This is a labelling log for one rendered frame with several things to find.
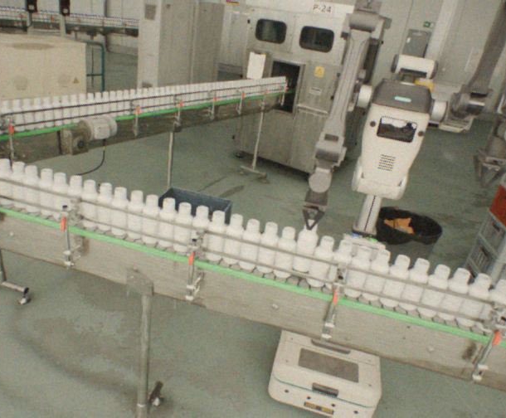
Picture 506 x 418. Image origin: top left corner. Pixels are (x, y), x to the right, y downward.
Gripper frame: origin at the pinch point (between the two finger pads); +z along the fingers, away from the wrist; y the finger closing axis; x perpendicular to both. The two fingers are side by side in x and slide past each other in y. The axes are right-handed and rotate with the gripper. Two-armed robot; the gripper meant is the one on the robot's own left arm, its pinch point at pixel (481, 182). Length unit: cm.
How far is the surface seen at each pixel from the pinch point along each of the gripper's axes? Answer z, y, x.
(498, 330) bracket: 32.5, -26.5, -9.1
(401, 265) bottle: 25.1, -16.8, 18.2
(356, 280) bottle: 33.2, -17.9, 29.8
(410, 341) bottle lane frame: 49, -20, 9
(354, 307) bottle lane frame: 41, -20, 28
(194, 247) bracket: 31, -26, 80
